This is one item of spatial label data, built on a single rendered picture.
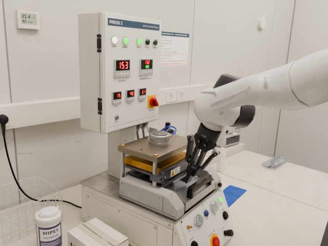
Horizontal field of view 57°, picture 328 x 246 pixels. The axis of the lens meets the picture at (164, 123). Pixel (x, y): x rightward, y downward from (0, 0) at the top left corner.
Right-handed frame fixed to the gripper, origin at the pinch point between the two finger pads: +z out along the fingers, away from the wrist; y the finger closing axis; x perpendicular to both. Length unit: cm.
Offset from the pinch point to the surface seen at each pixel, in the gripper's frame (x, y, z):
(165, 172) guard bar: -9.9, -4.7, -1.1
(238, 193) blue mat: 50, 10, 25
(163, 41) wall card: 67, -74, -24
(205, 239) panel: -4.9, 16.4, 15.4
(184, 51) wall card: 87, -70, -20
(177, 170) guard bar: -2.6, -4.2, 0.2
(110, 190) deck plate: -14.4, -21.4, 17.5
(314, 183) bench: 89, 38, 16
